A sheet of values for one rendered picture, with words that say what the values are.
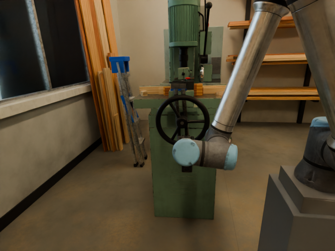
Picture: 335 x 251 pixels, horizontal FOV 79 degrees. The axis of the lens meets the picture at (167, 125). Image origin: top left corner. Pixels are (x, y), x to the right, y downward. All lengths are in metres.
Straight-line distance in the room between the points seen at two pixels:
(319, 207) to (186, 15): 1.12
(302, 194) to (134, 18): 3.48
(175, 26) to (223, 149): 0.84
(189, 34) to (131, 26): 2.62
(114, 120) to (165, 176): 1.38
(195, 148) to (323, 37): 0.45
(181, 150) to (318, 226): 0.62
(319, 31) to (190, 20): 0.79
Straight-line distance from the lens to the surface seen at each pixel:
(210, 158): 0.69
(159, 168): 1.41
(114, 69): 2.07
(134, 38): 3.82
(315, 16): 0.67
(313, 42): 0.68
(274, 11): 0.78
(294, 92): 3.46
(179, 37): 1.29
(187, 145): 0.67
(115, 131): 2.66
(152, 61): 3.73
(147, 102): 1.26
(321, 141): 0.94
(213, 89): 1.38
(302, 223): 1.01
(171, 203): 1.58
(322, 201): 0.99
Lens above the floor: 1.14
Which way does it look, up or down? 19 degrees down
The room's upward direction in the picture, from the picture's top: 2 degrees counter-clockwise
